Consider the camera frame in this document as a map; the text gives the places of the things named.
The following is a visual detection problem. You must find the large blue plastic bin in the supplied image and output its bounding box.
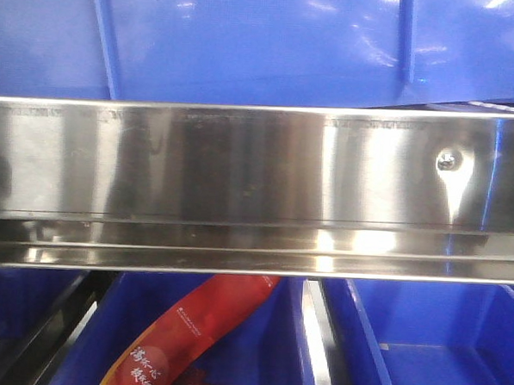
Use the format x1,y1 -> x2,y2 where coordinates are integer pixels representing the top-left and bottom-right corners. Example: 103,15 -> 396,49
0,0 -> 514,108

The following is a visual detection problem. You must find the blue bin holding package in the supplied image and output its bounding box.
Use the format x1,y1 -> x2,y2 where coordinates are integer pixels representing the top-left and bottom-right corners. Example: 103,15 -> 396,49
48,272 -> 314,385

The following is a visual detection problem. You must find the empty blue bin lower right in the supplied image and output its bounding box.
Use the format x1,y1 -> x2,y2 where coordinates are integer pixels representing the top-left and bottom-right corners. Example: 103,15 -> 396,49
322,278 -> 514,385

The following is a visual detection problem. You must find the blue bin lower left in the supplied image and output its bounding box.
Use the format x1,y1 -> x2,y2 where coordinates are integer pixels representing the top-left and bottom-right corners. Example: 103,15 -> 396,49
0,267 -> 85,378

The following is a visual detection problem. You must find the red snack package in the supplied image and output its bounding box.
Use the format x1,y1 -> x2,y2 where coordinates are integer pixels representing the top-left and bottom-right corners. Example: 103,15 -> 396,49
99,274 -> 281,385

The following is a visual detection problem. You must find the steel divider bar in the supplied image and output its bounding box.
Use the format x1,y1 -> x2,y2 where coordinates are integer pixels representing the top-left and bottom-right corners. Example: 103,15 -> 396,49
301,280 -> 350,385

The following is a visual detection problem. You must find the black divider bar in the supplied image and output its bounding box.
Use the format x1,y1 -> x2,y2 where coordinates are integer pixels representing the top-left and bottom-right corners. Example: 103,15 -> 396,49
0,270 -> 116,385

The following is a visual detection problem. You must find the stainless steel shelf rail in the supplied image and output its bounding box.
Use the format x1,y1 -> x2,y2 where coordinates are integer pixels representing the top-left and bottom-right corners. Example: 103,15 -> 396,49
0,96 -> 514,284

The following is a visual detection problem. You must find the rail screw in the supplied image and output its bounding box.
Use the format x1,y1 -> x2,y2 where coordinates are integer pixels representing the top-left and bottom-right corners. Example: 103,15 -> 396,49
435,149 -> 461,171

